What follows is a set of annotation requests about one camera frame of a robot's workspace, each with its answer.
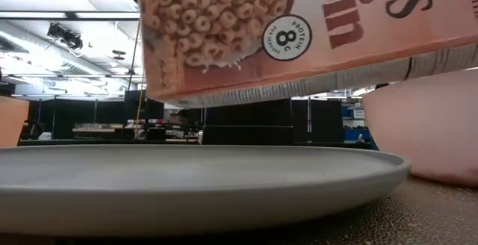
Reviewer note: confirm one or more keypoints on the Cheerios Protein cereal box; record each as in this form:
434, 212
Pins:
336, 51

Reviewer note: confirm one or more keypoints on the large pale bowl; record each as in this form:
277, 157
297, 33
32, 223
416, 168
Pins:
429, 133

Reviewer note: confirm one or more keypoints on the wide black monitor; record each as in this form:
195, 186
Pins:
149, 112

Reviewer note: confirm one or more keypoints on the wooden background desk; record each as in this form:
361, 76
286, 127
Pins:
93, 130

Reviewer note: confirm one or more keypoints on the black office chair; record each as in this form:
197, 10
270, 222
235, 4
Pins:
28, 131

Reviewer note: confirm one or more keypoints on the orange plastic cup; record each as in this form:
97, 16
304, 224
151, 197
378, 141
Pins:
11, 121

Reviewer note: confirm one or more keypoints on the black plastic container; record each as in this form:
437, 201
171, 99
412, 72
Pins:
246, 125

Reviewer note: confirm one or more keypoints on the large grey plate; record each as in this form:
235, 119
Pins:
186, 185

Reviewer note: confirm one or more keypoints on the black partition panel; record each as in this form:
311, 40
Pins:
326, 121
300, 121

